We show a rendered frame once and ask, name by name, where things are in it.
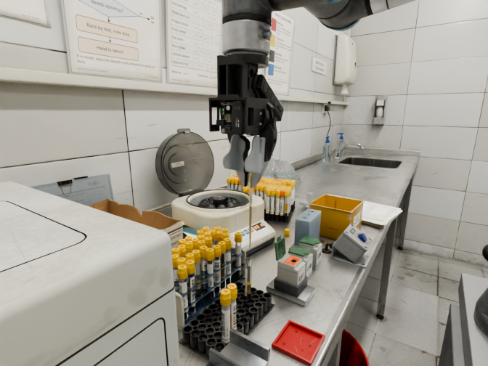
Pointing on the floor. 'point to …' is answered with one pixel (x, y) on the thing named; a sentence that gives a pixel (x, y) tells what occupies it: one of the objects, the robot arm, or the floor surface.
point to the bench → (329, 287)
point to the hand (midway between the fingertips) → (250, 179)
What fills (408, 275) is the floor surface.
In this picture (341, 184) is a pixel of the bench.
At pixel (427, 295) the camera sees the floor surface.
